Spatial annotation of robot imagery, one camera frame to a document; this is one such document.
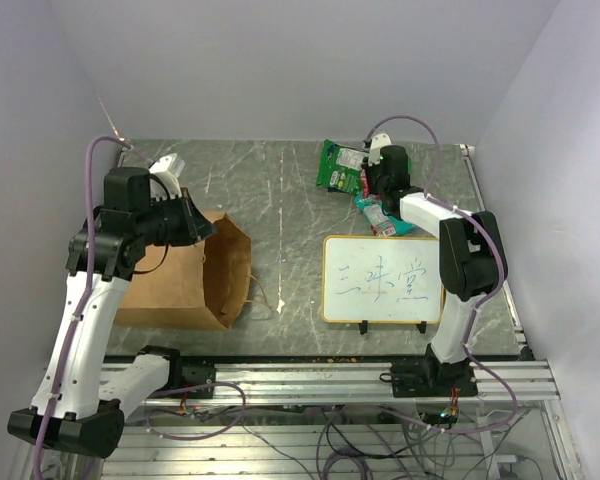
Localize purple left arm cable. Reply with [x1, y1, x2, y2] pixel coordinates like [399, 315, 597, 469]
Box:
[32, 134, 154, 479]

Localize brown paper bag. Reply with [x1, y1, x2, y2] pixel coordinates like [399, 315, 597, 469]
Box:
[114, 211, 256, 331]

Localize yellow green snack packet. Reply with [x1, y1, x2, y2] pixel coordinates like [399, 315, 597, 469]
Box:
[326, 145, 365, 196]

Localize aluminium mounting rail frame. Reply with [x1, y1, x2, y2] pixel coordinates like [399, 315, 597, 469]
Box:
[9, 357, 586, 480]

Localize white dry-erase board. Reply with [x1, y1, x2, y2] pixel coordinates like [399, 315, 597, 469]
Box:
[321, 235, 445, 325]

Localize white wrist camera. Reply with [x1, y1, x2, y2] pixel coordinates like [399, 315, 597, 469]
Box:
[364, 132, 392, 165]
[149, 153, 185, 200]

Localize red snack packet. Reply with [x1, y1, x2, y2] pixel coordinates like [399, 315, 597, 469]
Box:
[360, 169, 370, 197]

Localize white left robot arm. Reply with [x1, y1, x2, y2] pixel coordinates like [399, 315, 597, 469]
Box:
[7, 167, 215, 458]

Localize green Chiuba chips bag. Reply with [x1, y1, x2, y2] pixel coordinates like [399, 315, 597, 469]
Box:
[316, 133, 412, 196]

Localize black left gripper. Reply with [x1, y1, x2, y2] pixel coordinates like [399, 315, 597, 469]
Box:
[136, 187, 218, 247]

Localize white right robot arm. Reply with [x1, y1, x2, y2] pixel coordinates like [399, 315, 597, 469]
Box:
[363, 144, 508, 398]

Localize green POES snack packet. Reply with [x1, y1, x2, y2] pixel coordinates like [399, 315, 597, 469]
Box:
[354, 193, 415, 237]

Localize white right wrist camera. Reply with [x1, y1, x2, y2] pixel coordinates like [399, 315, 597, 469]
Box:
[364, 132, 392, 165]

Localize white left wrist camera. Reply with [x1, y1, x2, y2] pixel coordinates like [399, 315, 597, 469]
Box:
[149, 153, 185, 200]

